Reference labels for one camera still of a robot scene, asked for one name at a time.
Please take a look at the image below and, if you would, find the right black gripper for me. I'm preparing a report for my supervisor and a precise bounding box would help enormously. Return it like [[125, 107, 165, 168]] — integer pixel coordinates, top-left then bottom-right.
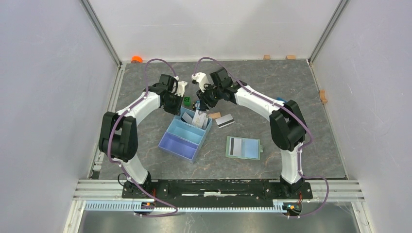
[[196, 83, 223, 111]]

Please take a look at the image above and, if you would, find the silver magnetic stripe card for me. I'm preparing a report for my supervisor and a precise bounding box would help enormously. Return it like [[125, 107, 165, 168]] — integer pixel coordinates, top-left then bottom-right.
[[215, 114, 235, 128]]

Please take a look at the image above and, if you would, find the blue three-compartment organizer tray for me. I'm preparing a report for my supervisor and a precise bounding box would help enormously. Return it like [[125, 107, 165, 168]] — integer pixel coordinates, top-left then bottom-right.
[[158, 107, 212, 164]]

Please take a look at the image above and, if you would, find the green card holder wallet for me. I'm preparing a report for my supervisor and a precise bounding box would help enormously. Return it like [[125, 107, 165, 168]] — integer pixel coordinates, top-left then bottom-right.
[[225, 136, 264, 160]]

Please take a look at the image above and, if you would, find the stack of credit cards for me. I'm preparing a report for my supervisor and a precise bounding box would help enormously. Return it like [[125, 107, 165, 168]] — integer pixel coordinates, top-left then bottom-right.
[[180, 110, 208, 130]]

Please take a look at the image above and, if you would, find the thin card edge-on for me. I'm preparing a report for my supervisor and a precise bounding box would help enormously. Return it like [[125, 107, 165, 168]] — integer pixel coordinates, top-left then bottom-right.
[[229, 137, 242, 157]]

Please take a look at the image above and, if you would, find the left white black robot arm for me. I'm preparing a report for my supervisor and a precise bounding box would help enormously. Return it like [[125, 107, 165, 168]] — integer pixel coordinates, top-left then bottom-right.
[[98, 74, 188, 198]]

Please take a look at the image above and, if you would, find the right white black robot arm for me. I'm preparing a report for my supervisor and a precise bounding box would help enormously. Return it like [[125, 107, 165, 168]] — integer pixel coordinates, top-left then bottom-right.
[[191, 68, 308, 198]]

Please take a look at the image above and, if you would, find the green toy cube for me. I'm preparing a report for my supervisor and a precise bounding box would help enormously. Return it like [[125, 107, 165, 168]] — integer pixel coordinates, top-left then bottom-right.
[[183, 97, 191, 107]]

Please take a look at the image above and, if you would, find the small wooden block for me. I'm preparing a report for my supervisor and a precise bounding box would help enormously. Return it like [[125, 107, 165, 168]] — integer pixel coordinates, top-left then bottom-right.
[[208, 112, 222, 119]]

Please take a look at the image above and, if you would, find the black blue owl toy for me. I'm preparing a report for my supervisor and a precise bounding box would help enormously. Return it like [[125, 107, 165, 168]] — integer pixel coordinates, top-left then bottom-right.
[[192, 100, 208, 111]]

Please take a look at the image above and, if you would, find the orange round cap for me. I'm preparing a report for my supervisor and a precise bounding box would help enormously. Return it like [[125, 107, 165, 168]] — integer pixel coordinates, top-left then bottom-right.
[[131, 56, 143, 63]]

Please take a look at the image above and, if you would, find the blue toy brick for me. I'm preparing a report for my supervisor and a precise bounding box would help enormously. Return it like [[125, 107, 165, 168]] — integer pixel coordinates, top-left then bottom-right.
[[276, 98, 286, 105]]

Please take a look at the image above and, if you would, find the curved wooden piece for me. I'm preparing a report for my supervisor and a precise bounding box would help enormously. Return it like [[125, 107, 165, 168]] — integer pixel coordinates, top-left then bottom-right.
[[319, 90, 328, 104]]

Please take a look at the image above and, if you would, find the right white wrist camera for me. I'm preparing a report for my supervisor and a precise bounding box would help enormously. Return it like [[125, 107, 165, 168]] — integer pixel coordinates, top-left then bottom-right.
[[191, 72, 210, 93]]

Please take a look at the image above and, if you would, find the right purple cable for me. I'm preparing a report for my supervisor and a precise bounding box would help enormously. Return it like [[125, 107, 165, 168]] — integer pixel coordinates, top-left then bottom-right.
[[193, 57, 330, 218]]

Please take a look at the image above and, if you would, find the purple cable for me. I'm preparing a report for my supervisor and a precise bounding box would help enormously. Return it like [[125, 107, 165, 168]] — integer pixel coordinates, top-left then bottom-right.
[[193, 57, 330, 218], [107, 58, 179, 218]]

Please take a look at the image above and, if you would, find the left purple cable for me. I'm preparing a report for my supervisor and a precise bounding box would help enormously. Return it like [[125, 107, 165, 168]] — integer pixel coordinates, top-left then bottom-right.
[[107, 58, 179, 218]]

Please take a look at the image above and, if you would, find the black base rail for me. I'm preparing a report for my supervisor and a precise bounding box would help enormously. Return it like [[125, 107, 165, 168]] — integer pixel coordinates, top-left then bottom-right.
[[121, 179, 313, 209]]

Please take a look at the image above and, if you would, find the aluminium frame rail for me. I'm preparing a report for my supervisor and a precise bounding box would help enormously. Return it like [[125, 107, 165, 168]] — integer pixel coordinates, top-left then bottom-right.
[[84, 200, 298, 214]]

